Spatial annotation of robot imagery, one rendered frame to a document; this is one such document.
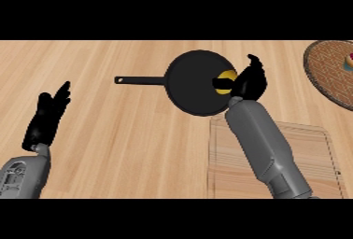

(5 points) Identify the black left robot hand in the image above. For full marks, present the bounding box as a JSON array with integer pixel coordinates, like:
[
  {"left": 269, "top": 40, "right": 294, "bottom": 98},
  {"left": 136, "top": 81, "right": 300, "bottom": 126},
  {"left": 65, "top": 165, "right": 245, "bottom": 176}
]
[{"left": 21, "top": 80, "right": 73, "bottom": 153}]

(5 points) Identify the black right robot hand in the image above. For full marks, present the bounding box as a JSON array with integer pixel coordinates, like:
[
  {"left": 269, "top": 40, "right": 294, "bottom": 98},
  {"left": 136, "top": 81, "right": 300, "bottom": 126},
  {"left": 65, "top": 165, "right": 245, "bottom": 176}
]
[{"left": 211, "top": 53, "right": 269, "bottom": 102}]

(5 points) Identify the yellow lemon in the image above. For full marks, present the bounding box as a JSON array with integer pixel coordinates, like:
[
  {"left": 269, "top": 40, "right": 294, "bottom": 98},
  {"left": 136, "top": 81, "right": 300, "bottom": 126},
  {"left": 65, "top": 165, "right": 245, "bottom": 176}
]
[{"left": 216, "top": 69, "right": 240, "bottom": 95}]

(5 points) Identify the black frying pan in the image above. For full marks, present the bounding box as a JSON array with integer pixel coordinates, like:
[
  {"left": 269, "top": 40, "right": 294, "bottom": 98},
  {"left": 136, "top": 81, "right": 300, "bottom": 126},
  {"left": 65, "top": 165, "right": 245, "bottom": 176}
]
[{"left": 114, "top": 49, "right": 240, "bottom": 118}]

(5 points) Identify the pale wooden cutting board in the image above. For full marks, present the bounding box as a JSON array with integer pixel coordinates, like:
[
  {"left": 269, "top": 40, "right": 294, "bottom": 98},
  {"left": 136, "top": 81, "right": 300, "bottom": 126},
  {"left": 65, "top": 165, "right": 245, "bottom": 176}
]
[{"left": 206, "top": 117, "right": 349, "bottom": 200}]

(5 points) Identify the round brown wicker placemat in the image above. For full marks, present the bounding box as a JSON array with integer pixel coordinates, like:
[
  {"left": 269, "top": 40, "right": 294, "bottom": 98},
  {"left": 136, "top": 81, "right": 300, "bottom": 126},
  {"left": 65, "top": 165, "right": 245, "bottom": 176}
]
[{"left": 302, "top": 40, "right": 353, "bottom": 112}]

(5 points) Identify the colourful cupcake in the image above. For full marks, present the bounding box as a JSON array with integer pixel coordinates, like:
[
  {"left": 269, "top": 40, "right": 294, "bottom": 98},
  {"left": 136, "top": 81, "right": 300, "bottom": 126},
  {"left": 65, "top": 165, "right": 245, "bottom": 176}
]
[{"left": 341, "top": 51, "right": 353, "bottom": 72}]

